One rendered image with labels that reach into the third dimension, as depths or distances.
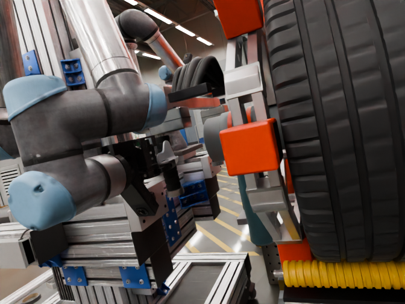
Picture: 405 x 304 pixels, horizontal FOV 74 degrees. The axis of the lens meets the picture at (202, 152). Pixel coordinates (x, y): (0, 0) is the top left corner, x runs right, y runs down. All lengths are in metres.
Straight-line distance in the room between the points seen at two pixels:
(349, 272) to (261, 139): 0.41
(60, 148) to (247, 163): 0.25
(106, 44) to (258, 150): 0.29
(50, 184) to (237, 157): 0.24
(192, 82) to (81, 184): 0.31
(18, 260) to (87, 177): 0.45
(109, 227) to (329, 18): 0.64
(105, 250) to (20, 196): 0.43
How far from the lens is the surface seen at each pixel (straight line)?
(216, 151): 0.72
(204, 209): 1.16
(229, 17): 0.57
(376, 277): 0.70
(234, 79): 0.48
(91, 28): 0.51
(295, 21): 0.47
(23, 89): 0.40
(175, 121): 0.61
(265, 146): 0.38
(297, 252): 0.77
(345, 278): 0.70
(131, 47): 1.36
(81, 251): 0.85
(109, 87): 0.45
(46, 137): 0.39
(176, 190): 0.65
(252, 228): 0.92
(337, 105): 0.41
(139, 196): 0.53
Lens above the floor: 0.90
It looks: 5 degrees down
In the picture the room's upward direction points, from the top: 13 degrees counter-clockwise
